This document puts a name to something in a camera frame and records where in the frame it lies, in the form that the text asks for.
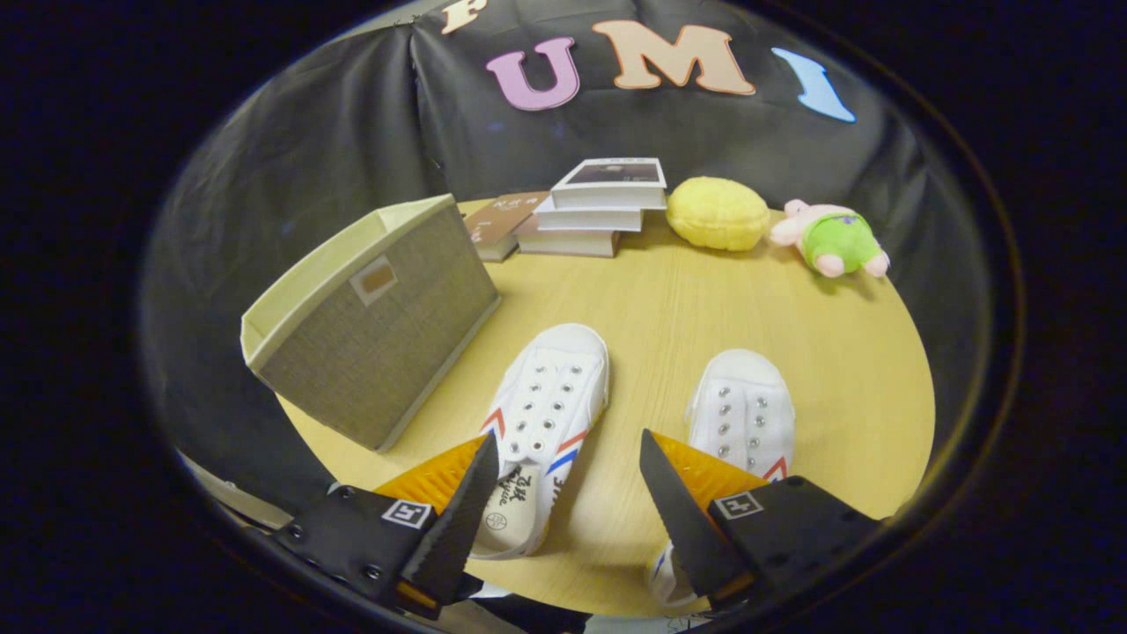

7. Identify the plain white book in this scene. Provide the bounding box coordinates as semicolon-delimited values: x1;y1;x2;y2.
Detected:
534;195;645;233

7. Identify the grey fabric storage box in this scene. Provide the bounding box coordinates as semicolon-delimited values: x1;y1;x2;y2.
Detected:
240;194;501;453

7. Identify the dark cloth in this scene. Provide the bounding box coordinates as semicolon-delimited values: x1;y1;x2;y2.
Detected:
458;577;591;634

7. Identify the black backdrop cloth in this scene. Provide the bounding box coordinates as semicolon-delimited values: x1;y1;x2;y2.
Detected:
141;0;978;520

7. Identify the thick brown-edged book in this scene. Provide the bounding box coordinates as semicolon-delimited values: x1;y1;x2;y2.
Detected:
513;216;622;259

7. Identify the pink and green plush toy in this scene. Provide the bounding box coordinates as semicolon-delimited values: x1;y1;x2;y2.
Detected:
770;199;891;279

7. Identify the white sneaker shoe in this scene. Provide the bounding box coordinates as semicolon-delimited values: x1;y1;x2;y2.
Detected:
469;323;611;561
647;349;797;608

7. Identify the brown cover book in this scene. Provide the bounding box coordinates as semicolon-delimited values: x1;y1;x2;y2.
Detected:
464;191;551;263

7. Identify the white book with portrait cover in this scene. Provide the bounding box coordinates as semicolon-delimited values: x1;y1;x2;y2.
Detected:
550;158;668;210

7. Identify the yellow round plush toy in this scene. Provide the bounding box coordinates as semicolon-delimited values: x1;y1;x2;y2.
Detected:
666;176;772;253

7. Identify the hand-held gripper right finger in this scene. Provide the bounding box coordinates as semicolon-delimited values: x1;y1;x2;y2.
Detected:
639;429;882;608

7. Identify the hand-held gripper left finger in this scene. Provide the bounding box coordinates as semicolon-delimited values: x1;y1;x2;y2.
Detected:
273;431;501;619

